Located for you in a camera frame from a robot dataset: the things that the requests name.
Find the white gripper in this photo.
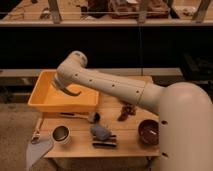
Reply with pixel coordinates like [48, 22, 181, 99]
[52, 78, 68, 90]

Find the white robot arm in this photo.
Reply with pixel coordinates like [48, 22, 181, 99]
[53, 51, 213, 171]

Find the yellow plastic tray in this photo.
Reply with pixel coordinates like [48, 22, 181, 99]
[28, 70, 99, 112]

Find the silver metal cup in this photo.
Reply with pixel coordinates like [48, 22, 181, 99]
[52, 126, 70, 144]

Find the brown figure toy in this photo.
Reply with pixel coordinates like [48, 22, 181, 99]
[118, 103, 136, 121]

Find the wooden table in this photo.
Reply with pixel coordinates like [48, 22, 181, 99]
[40, 92, 159, 158]

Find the dark red bowl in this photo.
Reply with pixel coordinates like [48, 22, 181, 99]
[138, 119, 159, 146]

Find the black handled brush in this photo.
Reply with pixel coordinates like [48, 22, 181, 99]
[60, 112, 100, 123]

